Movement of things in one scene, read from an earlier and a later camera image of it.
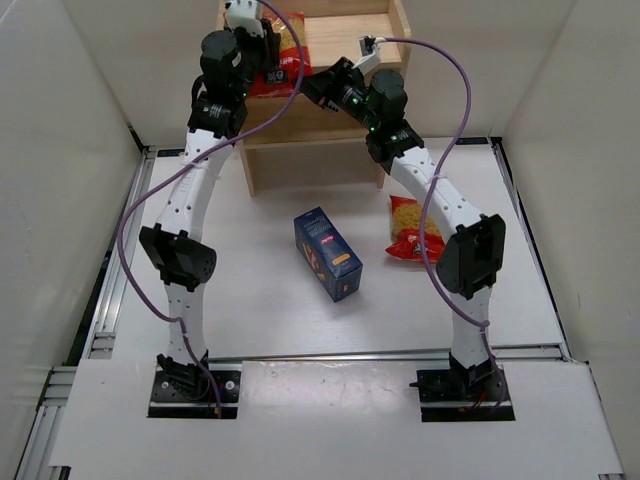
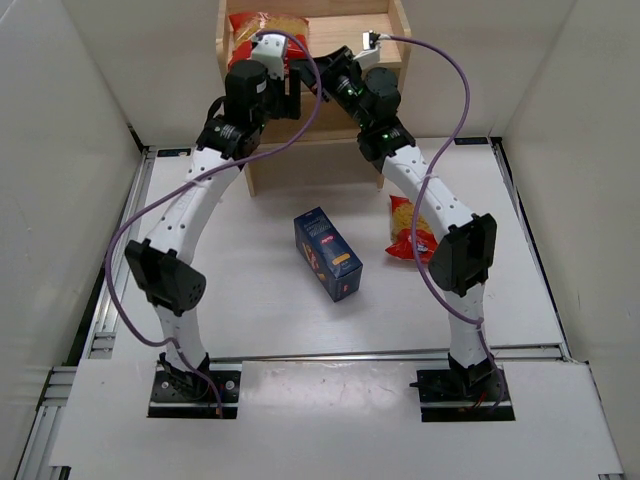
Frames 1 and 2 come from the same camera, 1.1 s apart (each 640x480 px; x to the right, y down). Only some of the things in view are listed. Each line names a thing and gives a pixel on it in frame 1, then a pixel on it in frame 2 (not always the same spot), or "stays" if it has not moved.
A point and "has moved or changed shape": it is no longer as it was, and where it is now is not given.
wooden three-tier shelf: x=291 y=140 stays
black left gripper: x=273 y=62 -> x=291 y=95
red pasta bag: x=281 y=81 has moved or changed shape
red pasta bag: x=406 y=217 stays
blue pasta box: x=327 y=253 stays
